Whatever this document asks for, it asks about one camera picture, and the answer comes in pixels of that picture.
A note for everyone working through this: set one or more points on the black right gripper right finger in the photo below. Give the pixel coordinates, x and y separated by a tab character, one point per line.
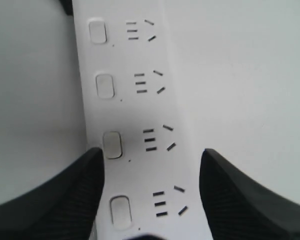
239	208

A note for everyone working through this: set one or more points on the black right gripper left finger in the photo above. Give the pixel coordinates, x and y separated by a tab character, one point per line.
63	208

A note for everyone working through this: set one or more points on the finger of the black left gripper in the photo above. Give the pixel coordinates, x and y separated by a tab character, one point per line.
67	6

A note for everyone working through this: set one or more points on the white five-socket power strip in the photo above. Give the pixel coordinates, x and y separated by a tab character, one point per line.
151	176

